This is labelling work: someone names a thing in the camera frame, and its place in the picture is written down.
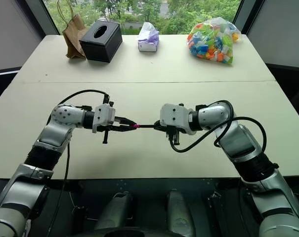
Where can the white purple tissue pack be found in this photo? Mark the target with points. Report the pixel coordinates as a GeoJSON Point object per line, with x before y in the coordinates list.
{"type": "Point", "coordinates": [148, 39]}

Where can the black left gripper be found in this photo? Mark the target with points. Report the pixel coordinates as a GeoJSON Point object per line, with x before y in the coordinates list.
{"type": "Point", "coordinates": [105, 137]}

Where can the plastic bag of colourful blocks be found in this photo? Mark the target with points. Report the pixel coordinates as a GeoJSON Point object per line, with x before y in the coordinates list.
{"type": "Point", "coordinates": [212, 43]}

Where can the pink marker cap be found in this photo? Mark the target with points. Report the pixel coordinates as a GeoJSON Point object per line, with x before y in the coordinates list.
{"type": "Point", "coordinates": [137, 126]}

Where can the black tissue box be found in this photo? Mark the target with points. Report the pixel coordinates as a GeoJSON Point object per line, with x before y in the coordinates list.
{"type": "Point", "coordinates": [101, 44]}

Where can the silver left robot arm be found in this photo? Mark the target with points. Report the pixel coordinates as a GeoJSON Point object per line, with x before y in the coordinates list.
{"type": "Point", "coordinates": [53, 138]}

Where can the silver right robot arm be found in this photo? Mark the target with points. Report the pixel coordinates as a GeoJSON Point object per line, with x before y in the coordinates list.
{"type": "Point", "coordinates": [248, 148]}

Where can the dark grey rounded shape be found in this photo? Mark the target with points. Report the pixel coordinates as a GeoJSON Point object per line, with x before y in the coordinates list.
{"type": "Point", "coordinates": [117, 214]}
{"type": "Point", "coordinates": [180, 212]}

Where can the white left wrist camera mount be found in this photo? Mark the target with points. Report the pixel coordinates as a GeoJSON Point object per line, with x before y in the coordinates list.
{"type": "Point", "coordinates": [103, 117]}

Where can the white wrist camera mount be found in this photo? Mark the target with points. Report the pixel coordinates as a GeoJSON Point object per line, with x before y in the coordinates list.
{"type": "Point", "coordinates": [172, 114]}
{"type": "Point", "coordinates": [103, 117]}

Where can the brown paper bag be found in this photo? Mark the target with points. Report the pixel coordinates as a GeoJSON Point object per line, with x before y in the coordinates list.
{"type": "Point", "coordinates": [73, 37]}

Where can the thin black marker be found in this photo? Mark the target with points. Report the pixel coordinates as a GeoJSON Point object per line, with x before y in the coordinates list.
{"type": "Point", "coordinates": [147, 126]}

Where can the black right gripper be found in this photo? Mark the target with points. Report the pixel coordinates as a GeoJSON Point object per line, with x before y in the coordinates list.
{"type": "Point", "coordinates": [172, 135]}

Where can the glass window with trees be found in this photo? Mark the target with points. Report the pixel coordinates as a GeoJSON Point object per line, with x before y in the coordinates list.
{"type": "Point", "coordinates": [144, 12]}

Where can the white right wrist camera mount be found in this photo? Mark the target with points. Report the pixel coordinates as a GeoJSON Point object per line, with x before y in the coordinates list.
{"type": "Point", "coordinates": [172, 114]}

